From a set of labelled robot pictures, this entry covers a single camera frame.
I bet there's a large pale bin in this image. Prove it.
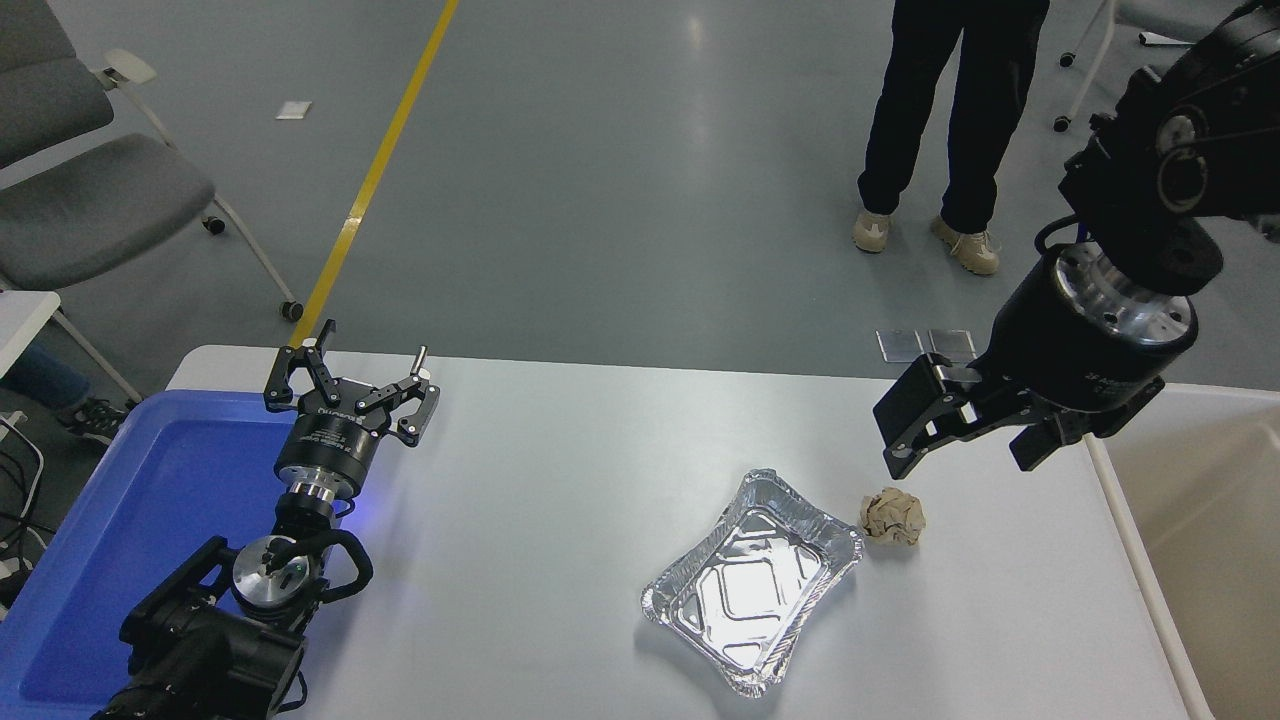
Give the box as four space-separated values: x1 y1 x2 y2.
1085 383 1280 720

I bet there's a white desk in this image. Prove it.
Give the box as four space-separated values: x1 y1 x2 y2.
0 290 62 379

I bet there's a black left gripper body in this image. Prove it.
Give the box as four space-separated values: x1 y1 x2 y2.
274 398 393 499

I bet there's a silver foil tray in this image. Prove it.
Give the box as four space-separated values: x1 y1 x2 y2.
640 468 866 699

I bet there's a black cable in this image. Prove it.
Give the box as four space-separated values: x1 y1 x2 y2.
0 448 43 536

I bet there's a seated person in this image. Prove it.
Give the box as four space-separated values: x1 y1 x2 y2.
0 343 131 448

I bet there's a white cable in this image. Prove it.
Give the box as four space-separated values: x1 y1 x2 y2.
0 410 47 546

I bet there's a crumpled tan paper ball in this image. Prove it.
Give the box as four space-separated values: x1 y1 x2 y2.
858 486 927 548

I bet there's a blue plastic tray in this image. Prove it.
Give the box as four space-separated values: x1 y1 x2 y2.
0 388 351 720

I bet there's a grey chair with white legs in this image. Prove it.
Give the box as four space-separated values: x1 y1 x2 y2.
1052 0 1236 134

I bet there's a grey office chair with armrest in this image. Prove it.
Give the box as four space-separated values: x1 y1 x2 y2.
0 0 306 404

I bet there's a standing person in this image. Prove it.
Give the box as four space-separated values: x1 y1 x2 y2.
853 0 1051 278

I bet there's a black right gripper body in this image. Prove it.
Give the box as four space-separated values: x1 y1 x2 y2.
973 250 1193 441

